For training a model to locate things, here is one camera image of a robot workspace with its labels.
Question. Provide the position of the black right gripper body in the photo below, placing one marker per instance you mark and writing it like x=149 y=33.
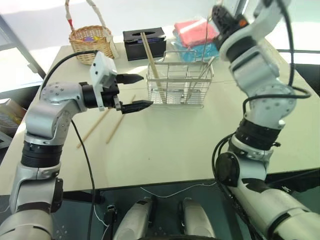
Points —
x=223 y=20

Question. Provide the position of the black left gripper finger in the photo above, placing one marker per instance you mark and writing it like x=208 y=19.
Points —
x=130 y=78
x=136 y=106

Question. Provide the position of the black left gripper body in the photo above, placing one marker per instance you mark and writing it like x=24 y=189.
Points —
x=110 y=97

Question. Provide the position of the metal spoon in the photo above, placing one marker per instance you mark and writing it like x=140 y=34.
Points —
x=205 y=37
x=205 y=71

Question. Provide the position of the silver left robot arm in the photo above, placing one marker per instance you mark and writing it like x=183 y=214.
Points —
x=50 y=115

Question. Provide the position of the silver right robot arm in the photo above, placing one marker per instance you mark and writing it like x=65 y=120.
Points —
x=262 y=105

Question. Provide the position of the wooden chopstick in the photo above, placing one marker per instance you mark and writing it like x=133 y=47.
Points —
x=92 y=129
x=148 y=50
x=114 y=131
x=162 y=96

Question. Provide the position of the black tissue box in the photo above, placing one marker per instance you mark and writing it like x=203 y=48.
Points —
x=145 y=50

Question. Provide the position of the folded pink towel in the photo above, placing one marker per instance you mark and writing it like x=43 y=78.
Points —
x=192 y=35

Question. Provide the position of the folded blue towel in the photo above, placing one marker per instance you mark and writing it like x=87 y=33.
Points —
x=197 y=53

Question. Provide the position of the small yellow item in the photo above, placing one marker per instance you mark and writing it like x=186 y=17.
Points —
x=96 y=38

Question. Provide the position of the small purple item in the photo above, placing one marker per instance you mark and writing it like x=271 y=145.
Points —
x=88 y=39

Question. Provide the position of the brown cardboard box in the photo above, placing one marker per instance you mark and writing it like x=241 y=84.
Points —
x=10 y=117

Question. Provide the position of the black connector plug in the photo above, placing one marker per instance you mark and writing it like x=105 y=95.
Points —
x=111 y=212

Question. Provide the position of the silver rounded robot leg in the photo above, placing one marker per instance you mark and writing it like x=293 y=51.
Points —
x=196 y=220
x=135 y=220

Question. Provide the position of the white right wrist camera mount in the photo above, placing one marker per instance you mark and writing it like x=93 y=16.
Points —
x=240 y=37

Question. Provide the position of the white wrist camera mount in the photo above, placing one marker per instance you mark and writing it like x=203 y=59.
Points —
x=102 y=65
x=240 y=37

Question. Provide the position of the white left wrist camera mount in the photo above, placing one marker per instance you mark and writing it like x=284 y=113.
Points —
x=102 y=65

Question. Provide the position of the black table frame bar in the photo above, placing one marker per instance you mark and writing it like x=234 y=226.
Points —
x=80 y=196
x=295 y=178

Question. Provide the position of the grey metal frame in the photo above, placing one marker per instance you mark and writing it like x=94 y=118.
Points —
x=15 y=37

